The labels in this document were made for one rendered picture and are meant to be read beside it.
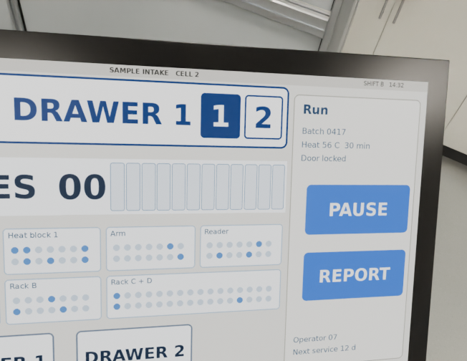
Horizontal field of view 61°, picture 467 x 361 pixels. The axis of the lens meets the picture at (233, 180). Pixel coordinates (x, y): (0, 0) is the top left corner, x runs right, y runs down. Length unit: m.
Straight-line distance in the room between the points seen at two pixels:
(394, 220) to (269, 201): 0.12
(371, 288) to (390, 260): 0.03
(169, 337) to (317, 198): 0.17
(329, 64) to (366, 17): 1.90
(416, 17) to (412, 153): 1.84
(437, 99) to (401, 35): 1.84
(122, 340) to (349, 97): 0.28
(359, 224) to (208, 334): 0.16
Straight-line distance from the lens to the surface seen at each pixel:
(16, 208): 0.34
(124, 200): 0.33
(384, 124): 0.38
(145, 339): 0.36
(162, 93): 0.32
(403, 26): 2.23
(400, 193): 0.39
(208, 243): 0.34
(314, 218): 0.36
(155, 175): 0.32
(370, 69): 0.37
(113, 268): 0.34
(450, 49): 2.24
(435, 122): 0.41
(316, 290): 0.38
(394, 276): 0.41
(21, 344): 0.38
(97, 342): 0.37
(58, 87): 0.33
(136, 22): 1.16
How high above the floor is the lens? 1.35
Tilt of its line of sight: 45 degrees down
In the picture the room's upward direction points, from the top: 11 degrees clockwise
